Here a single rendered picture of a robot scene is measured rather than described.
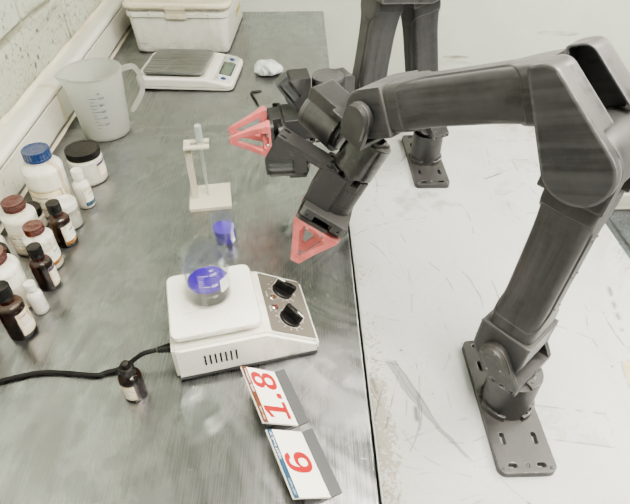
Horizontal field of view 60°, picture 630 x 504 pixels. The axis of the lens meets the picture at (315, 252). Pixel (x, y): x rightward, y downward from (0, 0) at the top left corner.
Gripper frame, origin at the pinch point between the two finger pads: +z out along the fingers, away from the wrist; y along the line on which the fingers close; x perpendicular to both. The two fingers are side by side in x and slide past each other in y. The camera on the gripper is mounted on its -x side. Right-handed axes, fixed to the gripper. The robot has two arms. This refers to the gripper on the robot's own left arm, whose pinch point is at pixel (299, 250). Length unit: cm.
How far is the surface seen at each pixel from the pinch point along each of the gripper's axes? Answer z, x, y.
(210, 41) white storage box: 10, -46, -96
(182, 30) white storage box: 11, -54, -94
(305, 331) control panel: 7.1, 6.3, 6.5
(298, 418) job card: 11.7, 10.0, 17.2
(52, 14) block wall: 15, -75, -63
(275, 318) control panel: 7.1, 1.6, 7.2
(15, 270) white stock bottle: 23.7, -34.5, 6.3
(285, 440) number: 10.9, 8.8, 22.1
